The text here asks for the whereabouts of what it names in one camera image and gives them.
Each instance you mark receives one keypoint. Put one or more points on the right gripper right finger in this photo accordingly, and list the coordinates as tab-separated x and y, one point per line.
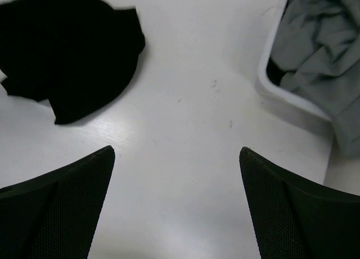
294	217

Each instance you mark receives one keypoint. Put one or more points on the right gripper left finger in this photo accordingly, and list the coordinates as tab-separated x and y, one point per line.
55	215

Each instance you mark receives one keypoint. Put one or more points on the black skirt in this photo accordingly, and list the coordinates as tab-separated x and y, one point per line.
77	54

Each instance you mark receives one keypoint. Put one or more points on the white plastic basket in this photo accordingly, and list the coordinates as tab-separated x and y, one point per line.
272	90

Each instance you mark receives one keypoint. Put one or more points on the grey skirt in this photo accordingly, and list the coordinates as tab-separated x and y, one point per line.
317	49

